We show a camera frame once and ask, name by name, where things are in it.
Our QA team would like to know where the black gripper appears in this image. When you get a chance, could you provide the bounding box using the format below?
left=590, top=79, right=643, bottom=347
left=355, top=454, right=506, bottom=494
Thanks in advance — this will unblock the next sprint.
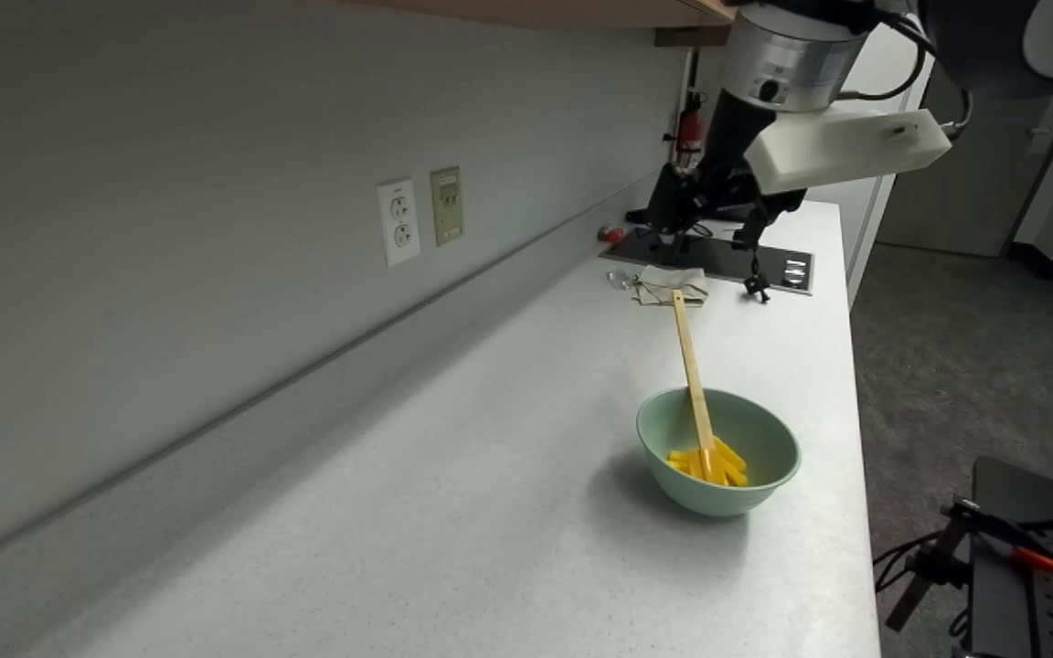
left=646, top=92, right=803, bottom=251

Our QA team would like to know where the wooden cooking stick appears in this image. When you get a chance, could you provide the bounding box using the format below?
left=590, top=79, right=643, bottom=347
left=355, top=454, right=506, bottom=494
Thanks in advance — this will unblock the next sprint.
left=671, top=293, right=723, bottom=481

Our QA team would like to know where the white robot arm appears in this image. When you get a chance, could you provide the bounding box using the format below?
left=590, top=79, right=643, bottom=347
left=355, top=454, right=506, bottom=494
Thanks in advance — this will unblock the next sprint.
left=646, top=0, right=1053, bottom=247

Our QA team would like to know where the green bowl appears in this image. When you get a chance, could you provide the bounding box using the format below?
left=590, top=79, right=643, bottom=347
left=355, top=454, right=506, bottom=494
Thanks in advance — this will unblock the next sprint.
left=636, top=386, right=799, bottom=519

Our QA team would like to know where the yellow food stick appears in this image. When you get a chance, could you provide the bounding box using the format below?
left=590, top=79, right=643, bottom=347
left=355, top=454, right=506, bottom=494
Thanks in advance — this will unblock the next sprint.
left=714, top=439, right=748, bottom=487
left=664, top=449, right=706, bottom=478

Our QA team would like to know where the red fire extinguisher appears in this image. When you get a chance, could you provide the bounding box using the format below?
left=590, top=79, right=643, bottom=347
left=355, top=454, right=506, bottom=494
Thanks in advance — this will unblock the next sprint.
left=669, top=52, right=706, bottom=198

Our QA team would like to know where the beige cloth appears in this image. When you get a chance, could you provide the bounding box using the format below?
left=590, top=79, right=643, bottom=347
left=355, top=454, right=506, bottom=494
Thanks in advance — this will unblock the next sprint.
left=608, top=266, right=710, bottom=305

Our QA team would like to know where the black cart with tools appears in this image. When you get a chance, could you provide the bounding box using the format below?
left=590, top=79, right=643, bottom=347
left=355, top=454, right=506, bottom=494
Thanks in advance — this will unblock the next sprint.
left=966, top=457, right=1053, bottom=658

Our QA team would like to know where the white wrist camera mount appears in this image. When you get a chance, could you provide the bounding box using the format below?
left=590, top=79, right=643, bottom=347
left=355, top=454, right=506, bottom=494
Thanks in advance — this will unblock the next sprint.
left=743, top=109, right=952, bottom=195

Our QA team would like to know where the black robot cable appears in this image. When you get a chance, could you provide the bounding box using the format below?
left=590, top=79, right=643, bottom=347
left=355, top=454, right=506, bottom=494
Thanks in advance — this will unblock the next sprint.
left=835, top=8, right=979, bottom=137

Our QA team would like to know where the beige wall switch plate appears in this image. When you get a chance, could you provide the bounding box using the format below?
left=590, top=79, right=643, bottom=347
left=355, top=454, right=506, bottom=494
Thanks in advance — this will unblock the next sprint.
left=433, top=168, right=463, bottom=246

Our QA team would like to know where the white wall outlet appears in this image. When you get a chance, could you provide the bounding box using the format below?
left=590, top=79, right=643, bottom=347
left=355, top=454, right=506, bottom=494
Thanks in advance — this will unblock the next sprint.
left=376, top=179, right=422, bottom=266

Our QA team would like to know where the orange handled tool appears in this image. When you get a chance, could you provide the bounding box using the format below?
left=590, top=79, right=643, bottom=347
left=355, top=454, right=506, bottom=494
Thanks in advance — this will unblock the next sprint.
left=948, top=496, right=1053, bottom=572

